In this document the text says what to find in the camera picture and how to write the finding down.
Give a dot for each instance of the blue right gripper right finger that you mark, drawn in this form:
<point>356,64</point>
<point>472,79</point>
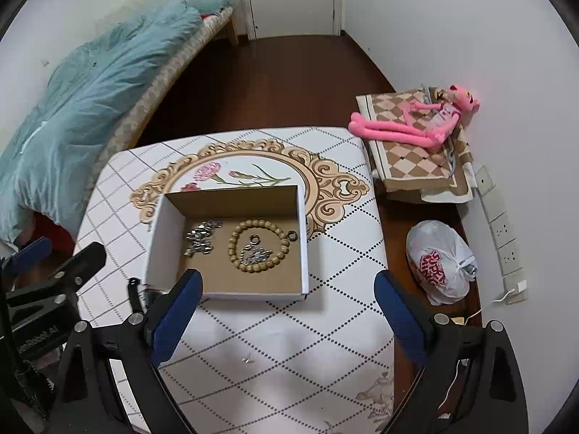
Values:
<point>406,316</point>

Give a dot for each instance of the white cardboard box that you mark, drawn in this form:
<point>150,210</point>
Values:
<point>247,243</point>

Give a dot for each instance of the black smart watch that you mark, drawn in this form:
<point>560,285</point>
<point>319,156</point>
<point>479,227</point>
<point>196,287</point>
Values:
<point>140,300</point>

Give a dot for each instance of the teal blanket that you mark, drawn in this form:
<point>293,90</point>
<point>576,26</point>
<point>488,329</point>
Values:
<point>47,164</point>

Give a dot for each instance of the patterned table cover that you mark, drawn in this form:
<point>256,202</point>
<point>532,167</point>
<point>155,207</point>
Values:
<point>321,365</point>

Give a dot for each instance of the white wall power strip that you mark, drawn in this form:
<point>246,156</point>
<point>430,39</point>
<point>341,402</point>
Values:
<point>503,237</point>

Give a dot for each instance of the pink panther plush toy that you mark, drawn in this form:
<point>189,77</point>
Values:
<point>426,125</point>

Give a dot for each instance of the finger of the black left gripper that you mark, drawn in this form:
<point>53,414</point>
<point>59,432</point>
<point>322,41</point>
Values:
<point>80,268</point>
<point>31,255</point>

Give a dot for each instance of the bed mattress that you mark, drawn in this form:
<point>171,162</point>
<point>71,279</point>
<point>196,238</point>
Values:
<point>218,22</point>

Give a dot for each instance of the brown checkered cushion stack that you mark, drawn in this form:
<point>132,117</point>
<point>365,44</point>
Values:
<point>444,176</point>

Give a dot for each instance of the white plastic shopping bag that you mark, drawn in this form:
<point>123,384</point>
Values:
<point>440,261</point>

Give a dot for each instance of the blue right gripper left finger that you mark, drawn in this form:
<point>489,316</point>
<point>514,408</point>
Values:
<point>170,314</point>

